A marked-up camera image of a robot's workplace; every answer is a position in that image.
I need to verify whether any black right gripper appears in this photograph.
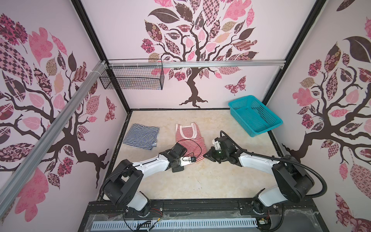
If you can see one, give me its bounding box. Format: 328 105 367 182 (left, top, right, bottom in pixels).
202 146 229 162

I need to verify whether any red white striped tank top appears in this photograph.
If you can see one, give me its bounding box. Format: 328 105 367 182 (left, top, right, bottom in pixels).
175 122 207 162

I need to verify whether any blue white striped tank top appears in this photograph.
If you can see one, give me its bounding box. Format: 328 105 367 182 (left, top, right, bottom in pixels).
122 123 160 150

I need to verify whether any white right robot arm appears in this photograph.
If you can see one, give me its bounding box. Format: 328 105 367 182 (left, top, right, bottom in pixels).
204 135 315 214

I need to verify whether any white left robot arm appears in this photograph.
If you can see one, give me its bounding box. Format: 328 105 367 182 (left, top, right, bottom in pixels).
100 143 196 217

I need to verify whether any teal plastic basket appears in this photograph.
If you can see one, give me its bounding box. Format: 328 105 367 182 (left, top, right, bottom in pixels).
228 95 283 137

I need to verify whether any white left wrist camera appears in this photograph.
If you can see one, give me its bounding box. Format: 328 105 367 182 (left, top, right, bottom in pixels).
180 156 197 167

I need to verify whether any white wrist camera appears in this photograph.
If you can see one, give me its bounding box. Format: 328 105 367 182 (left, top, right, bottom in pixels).
212 139 221 150
180 156 197 167

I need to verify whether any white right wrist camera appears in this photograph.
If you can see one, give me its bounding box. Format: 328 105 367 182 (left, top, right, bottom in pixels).
212 139 221 150

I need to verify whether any black corrugated cable conduit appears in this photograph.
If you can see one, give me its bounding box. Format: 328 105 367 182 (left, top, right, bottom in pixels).
219 130 328 199

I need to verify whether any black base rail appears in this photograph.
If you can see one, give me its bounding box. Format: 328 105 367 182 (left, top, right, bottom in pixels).
84 198 316 218

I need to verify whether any white slotted cable duct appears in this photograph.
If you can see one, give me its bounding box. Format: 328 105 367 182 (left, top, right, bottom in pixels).
90 218 258 232

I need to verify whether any black wire mesh basket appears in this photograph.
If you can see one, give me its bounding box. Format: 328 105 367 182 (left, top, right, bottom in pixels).
100 58 165 90

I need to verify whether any aluminium rail back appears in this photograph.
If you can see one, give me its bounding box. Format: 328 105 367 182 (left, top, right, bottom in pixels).
109 59 286 68

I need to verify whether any aluminium rail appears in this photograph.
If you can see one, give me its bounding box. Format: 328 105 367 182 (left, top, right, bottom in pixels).
109 59 286 68
1 61 107 217

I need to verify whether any aluminium rail left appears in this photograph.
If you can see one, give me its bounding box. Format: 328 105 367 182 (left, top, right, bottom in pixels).
1 61 107 217

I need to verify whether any black corner frame post right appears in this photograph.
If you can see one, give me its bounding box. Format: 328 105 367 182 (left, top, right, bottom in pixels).
262 0 328 105

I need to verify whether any black corner frame post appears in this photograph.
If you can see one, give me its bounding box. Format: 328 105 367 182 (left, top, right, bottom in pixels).
71 0 131 114
262 0 328 105

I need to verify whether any black corner frame post left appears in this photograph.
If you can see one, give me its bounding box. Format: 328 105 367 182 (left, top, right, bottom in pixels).
71 0 131 114

